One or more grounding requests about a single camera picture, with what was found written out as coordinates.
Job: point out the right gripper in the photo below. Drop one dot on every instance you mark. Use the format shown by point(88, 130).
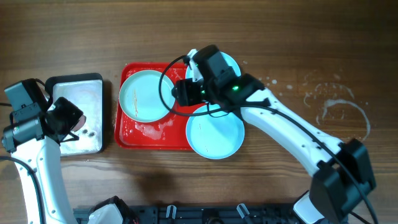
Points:
point(185, 93)

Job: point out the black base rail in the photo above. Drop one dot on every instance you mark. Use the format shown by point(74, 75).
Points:
point(266, 214)

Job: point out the blue plate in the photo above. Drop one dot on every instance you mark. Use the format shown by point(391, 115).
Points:
point(232, 63)
point(215, 136)

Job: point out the pink sponge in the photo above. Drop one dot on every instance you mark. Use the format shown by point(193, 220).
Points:
point(79, 124)

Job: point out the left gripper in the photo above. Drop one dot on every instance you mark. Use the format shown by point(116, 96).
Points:
point(66, 118)

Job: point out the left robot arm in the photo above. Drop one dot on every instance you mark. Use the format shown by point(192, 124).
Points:
point(34, 147)

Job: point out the pale green plate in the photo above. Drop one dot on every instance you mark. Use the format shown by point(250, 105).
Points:
point(146, 96)

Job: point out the black tub of soapy water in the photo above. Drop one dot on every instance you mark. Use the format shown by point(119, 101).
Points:
point(86, 92)

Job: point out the red plastic tray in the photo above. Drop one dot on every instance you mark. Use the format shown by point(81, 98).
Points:
point(167, 133)

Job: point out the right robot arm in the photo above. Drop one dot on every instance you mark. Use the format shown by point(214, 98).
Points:
point(341, 172)

